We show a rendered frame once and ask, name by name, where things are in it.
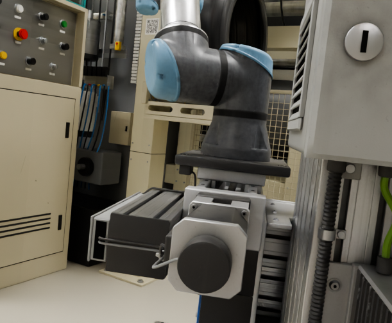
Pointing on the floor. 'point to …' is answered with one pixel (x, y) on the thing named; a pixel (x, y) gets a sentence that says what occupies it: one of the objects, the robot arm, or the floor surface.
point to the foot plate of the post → (129, 278)
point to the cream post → (146, 133)
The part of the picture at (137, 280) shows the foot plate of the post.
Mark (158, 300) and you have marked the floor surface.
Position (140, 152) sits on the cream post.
